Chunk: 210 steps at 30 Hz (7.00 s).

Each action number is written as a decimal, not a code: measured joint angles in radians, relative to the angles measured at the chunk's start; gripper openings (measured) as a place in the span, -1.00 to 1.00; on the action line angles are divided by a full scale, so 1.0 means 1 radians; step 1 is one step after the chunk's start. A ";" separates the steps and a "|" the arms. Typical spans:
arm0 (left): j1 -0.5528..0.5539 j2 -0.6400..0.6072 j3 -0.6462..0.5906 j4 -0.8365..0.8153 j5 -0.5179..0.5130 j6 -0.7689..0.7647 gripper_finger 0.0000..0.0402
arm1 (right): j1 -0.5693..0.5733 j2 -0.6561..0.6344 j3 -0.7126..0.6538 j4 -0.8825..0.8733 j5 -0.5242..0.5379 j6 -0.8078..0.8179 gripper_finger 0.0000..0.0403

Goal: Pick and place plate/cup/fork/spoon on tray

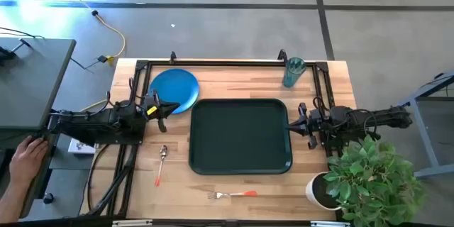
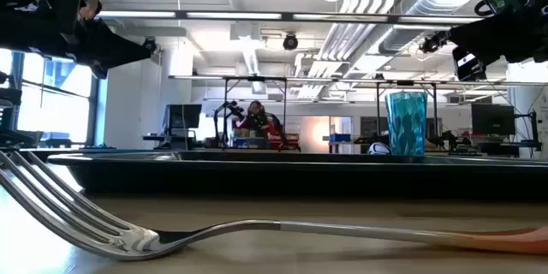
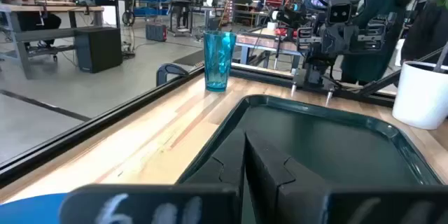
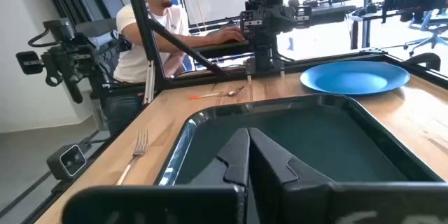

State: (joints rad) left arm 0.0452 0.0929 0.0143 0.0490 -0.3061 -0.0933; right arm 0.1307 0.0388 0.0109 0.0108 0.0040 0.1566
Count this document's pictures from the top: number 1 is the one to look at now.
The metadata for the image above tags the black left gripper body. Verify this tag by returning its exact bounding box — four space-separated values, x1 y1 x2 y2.
141 90 168 133

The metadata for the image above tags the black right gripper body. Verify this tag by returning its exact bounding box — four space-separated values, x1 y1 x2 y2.
299 101 326 150

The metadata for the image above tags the blue round plate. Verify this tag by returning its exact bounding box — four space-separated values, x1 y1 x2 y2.
148 68 200 115

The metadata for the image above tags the orange-handled metal spoon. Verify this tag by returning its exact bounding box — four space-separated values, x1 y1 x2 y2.
154 144 169 187

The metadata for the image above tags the teal faceted plastic cup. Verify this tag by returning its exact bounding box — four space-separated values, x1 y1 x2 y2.
282 57 307 89

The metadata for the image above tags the orange-handled metal fork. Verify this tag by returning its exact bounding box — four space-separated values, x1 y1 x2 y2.
207 190 258 200

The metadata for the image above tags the person's forearm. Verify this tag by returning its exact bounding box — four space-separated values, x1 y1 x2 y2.
0 180 28 225

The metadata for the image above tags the dark green tray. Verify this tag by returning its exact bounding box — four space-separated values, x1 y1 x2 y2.
188 98 294 176

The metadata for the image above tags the white plant pot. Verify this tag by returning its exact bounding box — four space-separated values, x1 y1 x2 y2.
305 171 343 211

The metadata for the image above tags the green leafy plant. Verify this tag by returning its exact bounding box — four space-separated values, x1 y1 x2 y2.
322 133 427 227

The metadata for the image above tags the white printed box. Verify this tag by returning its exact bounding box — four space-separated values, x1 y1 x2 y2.
67 138 97 155

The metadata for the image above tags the grey side table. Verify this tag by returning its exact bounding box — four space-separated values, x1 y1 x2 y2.
0 37 77 131

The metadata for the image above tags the person's hand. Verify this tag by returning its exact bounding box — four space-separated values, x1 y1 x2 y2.
9 135 50 189

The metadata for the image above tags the black desk clamp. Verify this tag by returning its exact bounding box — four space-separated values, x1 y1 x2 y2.
0 38 32 65

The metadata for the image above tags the yellow floor cable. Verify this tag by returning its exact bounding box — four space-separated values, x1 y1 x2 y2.
48 0 127 66

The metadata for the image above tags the thin black cable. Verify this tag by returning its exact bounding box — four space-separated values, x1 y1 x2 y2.
70 55 109 74

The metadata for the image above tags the black cable bundle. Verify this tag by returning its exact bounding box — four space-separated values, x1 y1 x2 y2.
87 143 140 217

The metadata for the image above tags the silver metal bracket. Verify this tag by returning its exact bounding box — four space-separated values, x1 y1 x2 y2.
310 221 350 227
112 219 154 227

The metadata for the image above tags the grey metal cart frame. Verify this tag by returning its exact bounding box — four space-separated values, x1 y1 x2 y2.
396 70 454 180

